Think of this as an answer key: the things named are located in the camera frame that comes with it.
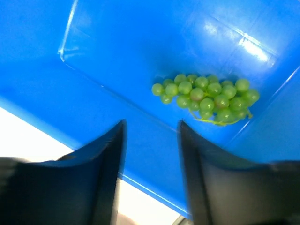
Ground blue plastic bin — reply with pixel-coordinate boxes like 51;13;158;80
0;0;300;216

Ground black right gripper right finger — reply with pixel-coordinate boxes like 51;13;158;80
178;120;300;225

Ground green grape bunch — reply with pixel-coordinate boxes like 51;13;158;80
151;74;260;126

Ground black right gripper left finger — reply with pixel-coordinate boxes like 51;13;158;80
0;120;127;225

